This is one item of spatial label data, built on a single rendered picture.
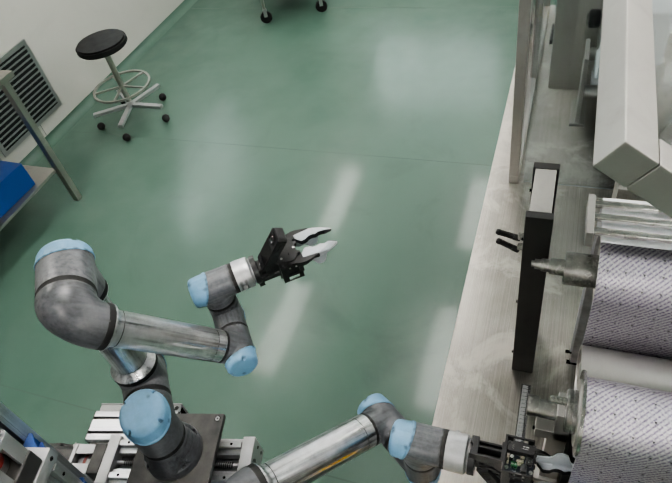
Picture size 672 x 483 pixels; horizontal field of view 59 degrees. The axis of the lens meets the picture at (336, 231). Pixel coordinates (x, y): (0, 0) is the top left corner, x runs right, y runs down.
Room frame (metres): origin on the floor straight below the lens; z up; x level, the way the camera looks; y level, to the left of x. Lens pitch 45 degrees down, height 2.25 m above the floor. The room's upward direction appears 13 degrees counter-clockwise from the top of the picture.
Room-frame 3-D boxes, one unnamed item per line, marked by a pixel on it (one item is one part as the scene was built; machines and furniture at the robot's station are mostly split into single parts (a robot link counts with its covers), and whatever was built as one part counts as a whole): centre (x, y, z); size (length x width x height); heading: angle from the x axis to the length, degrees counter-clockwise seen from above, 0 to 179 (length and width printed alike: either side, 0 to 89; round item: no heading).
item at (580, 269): (0.67, -0.44, 1.33); 0.06 x 0.06 x 0.06; 62
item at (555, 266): (0.70, -0.38, 1.33); 0.06 x 0.03 x 0.03; 62
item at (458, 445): (0.48, -0.14, 1.11); 0.08 x 0.05 x 0.08; 152
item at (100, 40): (3.86, 1.21, 0.31); 0.55 x 0.53 x 0.62; 152
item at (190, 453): (0.77, 0.55, 0.87); 0.15 x 0.15 x 0.10
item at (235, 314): (0.94, 0.31, 1.12); 0.11 x 0.08 x 0.11; 11
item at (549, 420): (0.49, -0.32, 1.05); 0.06 x 0.05 x 0.31; 62
